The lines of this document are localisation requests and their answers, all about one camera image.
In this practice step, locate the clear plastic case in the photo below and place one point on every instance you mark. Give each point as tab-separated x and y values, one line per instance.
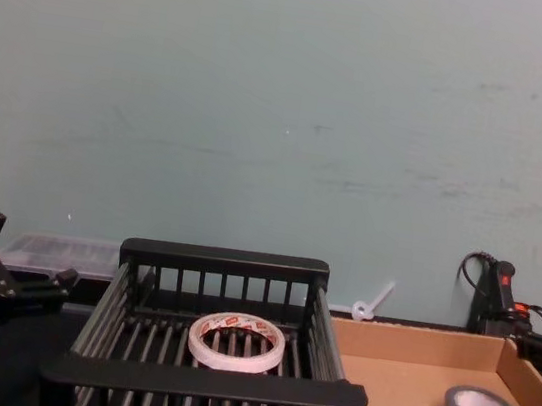
62	254

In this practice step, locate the shallow brown cardboard tray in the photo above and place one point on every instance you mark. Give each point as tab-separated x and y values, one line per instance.
395	397

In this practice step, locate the small white three-armed plastic piece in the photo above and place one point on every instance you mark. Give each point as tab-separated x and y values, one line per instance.
361	310

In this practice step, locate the black rack with steel bars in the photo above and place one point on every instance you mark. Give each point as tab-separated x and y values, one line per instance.
205	385

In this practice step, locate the roll of white tape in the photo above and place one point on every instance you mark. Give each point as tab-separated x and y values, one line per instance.
228	361

